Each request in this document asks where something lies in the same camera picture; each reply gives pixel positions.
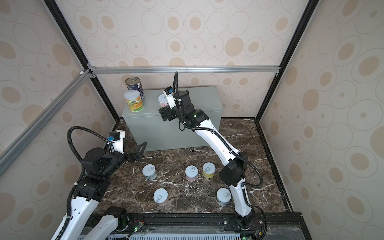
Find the pink white small can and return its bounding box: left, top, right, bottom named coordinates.
left=158, top=94, right=169, bottom=108

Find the green orange plastic-lid can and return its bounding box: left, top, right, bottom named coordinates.
left=124, top=90, right=144, bottom=112

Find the dark blue tin can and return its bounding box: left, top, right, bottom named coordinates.
left=125, top=77, right=145, bottom=100

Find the orange peach label can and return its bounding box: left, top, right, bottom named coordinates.
left=153, top=188, right=169, bottom=206

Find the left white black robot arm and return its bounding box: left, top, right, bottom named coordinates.
left=52, top=142, right=147, bottom=240

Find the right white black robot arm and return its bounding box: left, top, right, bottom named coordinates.
left=159, top=87, right=264, bottom=229

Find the grey metal cabinet box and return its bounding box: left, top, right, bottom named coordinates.
left=122, top=85, right=224, bottom=152

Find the light blue label can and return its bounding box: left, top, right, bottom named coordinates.
left=142, top=164, right=157, bottom=181

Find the pink label can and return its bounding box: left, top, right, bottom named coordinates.
left=185, top=165, right=198, bottom=182

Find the yellow label can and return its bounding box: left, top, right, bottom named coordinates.
left=203, top=162, right=216, bottom=179

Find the teal bear label can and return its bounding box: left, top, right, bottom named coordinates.
left=216, top=188, right=232, bottom=206

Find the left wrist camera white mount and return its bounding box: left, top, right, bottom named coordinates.
left=107, top=130, right=126, bottom=154

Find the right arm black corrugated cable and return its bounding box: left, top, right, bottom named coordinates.
left=172, top=71, right=265, bottom=190

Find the back horizontal aluminium rail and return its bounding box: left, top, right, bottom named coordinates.
left=88, top=66, right=280, bottom=76

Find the left side aluminium rail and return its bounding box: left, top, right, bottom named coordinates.
left=1, top=70, right=91, bottom=175

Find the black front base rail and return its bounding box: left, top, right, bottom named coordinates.
left=104, top=212, right=312, bottom=240

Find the left black corner post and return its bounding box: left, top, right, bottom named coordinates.
left=44, top=0, right=120, bottom=123

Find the black corner post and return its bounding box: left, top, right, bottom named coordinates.
left=255, top=0, right=320, bottom=123
left=44, top=0, right=120, bottom=123

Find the right black corner post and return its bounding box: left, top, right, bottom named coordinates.
left=255, top=0, right=320, bottom=123

